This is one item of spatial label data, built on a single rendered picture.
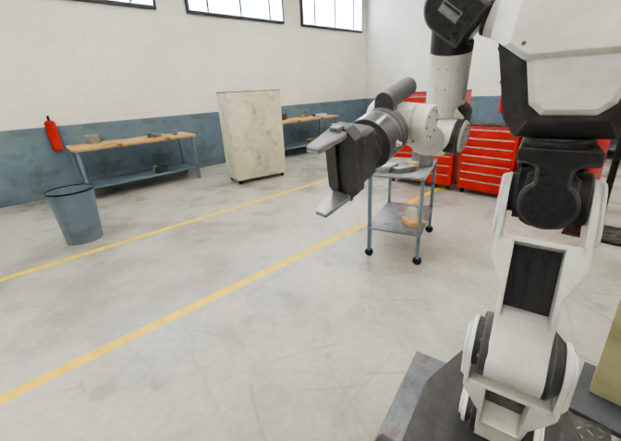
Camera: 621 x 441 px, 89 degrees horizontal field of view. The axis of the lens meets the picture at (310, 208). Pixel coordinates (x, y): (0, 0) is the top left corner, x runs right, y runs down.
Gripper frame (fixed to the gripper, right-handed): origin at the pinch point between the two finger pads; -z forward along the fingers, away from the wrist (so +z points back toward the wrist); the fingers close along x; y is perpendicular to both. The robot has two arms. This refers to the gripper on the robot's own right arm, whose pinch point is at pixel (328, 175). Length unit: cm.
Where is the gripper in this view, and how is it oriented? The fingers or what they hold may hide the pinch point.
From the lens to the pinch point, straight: 47.2
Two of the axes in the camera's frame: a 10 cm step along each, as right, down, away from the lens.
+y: 7.8, 2.8, -5.6
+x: -1.2, -8.1, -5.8
